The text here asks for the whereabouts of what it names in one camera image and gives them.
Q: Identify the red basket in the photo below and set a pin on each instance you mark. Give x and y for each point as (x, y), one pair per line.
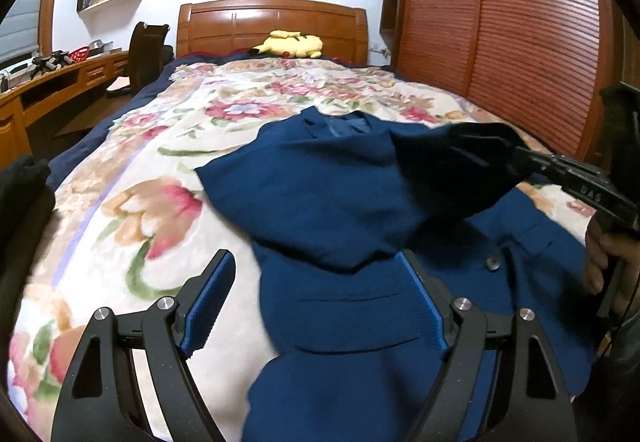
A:
(79, 54)

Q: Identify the person's dark clothing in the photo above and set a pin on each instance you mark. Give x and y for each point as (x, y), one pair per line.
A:
(620, 387)

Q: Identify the floral blanket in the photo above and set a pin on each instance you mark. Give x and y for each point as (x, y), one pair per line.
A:
(150, 161)

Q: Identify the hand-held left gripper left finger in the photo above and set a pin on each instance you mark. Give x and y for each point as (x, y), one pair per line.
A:
(215, 292)

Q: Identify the dark cloth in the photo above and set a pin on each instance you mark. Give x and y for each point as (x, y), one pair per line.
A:
(22, 222)

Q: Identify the blue jacket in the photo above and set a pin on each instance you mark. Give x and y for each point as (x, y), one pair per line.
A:
(320, 202)

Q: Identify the silver metal container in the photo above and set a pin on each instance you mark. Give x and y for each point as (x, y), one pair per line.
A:
(100, 45)

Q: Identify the person's right hand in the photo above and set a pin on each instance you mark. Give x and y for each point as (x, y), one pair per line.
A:
(596, 262)

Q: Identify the wooden louvered wardrobe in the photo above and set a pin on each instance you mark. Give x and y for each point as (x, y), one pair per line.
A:
(500, 21)

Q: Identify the wooden bed headboard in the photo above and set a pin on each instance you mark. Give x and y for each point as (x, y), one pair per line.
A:
(235, 24)

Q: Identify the dark chair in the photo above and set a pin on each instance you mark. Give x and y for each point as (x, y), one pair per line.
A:
(147, 51)

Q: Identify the wall outlet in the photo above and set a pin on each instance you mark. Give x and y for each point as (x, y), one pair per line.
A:
(378, 48)

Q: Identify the window blind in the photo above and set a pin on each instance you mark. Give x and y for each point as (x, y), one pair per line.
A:
(22, 21)

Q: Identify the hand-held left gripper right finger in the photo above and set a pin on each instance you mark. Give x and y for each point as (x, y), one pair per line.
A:
(425, 302)

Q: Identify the yellow plush toy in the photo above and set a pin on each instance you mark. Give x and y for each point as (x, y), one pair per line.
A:
(292, 44)

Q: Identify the wooden desk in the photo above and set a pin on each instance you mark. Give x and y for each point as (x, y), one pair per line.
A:
(50, 86)

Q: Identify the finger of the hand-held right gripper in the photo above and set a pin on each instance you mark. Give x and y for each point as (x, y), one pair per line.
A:
(542, 165)

